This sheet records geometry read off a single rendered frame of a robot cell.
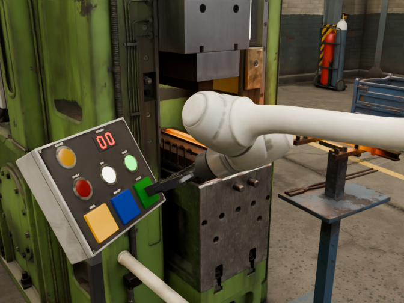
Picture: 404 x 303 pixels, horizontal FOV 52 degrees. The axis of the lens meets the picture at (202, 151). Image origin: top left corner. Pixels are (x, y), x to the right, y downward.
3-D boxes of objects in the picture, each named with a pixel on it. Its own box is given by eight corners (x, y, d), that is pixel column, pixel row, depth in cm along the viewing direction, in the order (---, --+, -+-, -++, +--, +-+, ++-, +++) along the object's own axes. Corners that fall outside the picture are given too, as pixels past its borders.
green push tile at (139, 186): (160, 198, 121) (148, 176, 120) (146, 208, 115) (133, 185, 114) (156, 200, 122) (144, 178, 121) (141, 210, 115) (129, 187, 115)
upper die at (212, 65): (239, 76, 152) (240, 50, 149) (196, 82, 140) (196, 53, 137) (172, 65, 183) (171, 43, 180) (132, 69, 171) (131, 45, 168)
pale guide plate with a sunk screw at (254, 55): (261, 87, 179) (264, 47, 174) (247, 89, 174) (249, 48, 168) (258, 86, 181) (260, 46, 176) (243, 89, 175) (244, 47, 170)
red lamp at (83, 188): (95, 196, 101) (94, 180, 99) (77, 201, 98) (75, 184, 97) (89, 192, 103) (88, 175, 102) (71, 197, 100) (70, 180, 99)
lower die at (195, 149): (236, 166, 163) (237, 146, 161) (197, 179, 151) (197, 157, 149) (174, 142, 194) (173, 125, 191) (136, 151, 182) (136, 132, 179)
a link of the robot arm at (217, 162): (247, 165, 107) (228, 172, 110) (231, 133, 106) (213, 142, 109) (234, 177, 99) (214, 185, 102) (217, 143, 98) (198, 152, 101)
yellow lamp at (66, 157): (79, 165, 100) (77, 148, 99) (60, 169, 97) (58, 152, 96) (73, 162, 102) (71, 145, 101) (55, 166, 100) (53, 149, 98)
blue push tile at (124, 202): (141, 212, 112) (128, 188, 112) (125, 224, 106) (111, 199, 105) (136, 214, 113) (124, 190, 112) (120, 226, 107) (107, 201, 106)
